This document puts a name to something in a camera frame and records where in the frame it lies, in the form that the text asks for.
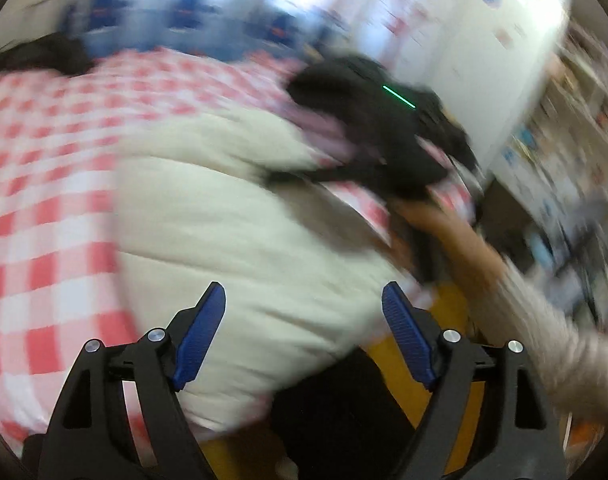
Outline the cluttered shelf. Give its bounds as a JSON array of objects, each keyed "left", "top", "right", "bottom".
[{"left": 484, "top": 15, "right": 608, "bottom": 321}]

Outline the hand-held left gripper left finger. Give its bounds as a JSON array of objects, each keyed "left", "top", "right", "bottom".
[{"left": 36, "top": 281, "right": 227, "bottom": 480}]

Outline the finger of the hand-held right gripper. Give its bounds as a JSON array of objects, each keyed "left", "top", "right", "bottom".
[
  {"left": 261, "top": 165, "right": 357, "bottom": 192},
  {"left": 285, "top": 62, "right": 347, "bottom": 118}
]

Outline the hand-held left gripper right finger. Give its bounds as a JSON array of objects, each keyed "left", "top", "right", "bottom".
[{"left": 381, "top": 281, "right": 567, "bottom": 480}]

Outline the dark cloth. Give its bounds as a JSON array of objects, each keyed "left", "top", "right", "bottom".
[{"left": 0, "top": 32, "right": 97, "bottom": 78}]

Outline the whale print curtain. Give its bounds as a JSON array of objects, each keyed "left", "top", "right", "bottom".
[{"left": 59, "top": 0, "right": 365, "bottom": 61}]

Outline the red white checkered bed cover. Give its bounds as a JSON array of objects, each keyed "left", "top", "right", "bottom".
[{"left": 0, "top": 47, "right": 479, "bottom": 456}]

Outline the cream padded jacket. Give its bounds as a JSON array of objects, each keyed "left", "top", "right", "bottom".
[{"left": 111, "top": 105, "right": 435, "bottom": 433}]

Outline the white cabinet with stickers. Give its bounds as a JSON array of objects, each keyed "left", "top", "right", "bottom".
[{"left": 349, "top": 0, "right": 572, "bottom": 176}]

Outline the person's right forearm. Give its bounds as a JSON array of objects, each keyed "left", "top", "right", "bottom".
[{"left": 396, "top": 199, "right": 608, "bottom": 423}]

